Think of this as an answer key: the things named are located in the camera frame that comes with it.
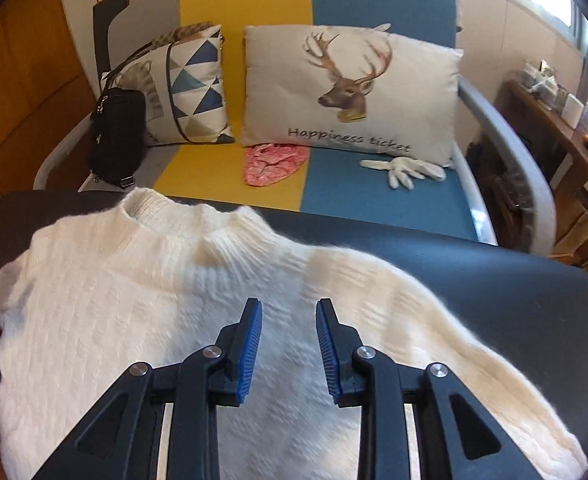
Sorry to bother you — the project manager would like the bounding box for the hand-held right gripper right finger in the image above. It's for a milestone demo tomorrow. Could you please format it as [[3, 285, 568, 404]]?
[[315, 298, 545, 480]]

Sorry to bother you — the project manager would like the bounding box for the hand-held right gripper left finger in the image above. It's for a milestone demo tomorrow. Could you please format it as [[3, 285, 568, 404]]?
[[31, 297, 265, 480]]

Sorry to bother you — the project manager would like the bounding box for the white knit sweater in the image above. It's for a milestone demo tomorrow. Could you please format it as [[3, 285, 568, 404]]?
[[0, 187, 588, 480]]

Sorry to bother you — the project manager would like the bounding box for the black shoulder bag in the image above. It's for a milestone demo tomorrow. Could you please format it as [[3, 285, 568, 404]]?
[[88, 87, 147, 191]]

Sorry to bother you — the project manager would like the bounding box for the pink patterned cloth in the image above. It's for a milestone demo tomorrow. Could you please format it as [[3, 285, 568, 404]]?
[[242, 142, 309, 187]]

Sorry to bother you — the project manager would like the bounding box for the white glove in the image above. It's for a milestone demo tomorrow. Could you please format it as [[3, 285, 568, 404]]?
[[360, 156, 447, 191]]

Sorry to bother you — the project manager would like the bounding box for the dark patterned bag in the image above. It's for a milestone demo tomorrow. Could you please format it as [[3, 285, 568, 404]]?
[[466, 140, 522, 246]]

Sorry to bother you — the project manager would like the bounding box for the deer print cushion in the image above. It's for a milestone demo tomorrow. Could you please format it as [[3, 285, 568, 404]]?
[[239, 22, 464, 168]]

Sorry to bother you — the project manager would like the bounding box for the triangle pattern cushion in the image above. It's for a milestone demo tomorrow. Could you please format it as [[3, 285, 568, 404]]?
[[101, 22, 235, 147]]

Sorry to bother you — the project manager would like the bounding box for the wooden side desk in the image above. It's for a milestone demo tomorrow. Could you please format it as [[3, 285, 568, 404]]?
[[499, 80, 588, 261]]

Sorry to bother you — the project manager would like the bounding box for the white box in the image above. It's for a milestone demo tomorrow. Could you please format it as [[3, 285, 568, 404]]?
[[560, 97, 586, 128]]

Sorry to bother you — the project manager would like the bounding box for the cluster of small jars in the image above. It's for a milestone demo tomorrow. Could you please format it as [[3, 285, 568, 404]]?
[[521, 60, 567, 111]]

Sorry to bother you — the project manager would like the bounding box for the blue yellow grey sofa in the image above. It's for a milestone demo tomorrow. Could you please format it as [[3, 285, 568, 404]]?
[[34, 0, 557, 256]]

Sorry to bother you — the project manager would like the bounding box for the black upright post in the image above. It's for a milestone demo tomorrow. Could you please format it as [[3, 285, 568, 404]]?
[[92, 0, 128, 78]]

